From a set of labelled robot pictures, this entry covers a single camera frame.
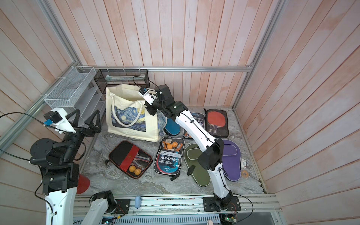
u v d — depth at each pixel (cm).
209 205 73
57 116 42
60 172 42
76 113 54
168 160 88
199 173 84
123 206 73
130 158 88
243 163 88
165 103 58
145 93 63
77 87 77
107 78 88
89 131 49
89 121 47
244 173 85
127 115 79
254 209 73
